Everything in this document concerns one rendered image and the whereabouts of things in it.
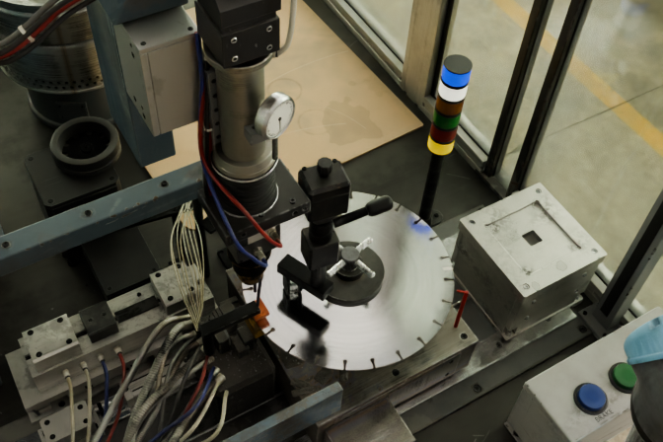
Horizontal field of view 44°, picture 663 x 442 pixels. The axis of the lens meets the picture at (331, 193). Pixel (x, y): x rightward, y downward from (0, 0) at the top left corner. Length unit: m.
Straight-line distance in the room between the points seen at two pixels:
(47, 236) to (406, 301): 0.54
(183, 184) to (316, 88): 0.64
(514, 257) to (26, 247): 0.77
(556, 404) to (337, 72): 0.93
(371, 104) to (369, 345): 0.73
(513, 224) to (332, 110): 0.53
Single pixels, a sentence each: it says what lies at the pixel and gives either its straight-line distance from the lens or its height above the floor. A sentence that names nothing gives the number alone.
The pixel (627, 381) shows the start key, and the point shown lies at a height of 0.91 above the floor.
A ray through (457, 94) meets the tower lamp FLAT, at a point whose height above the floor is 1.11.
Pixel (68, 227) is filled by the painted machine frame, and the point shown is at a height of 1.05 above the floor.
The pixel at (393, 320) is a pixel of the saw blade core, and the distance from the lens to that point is 1.24.
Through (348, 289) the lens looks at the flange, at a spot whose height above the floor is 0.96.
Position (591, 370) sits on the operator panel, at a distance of 1.33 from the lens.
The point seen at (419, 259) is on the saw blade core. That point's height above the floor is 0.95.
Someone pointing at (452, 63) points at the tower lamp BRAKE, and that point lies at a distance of 1.31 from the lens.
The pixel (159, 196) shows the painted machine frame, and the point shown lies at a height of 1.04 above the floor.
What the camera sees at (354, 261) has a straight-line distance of 1.23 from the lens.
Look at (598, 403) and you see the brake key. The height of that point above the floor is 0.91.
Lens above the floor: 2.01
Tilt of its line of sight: 51 degrees down
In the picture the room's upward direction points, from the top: 4 degrees clockwise
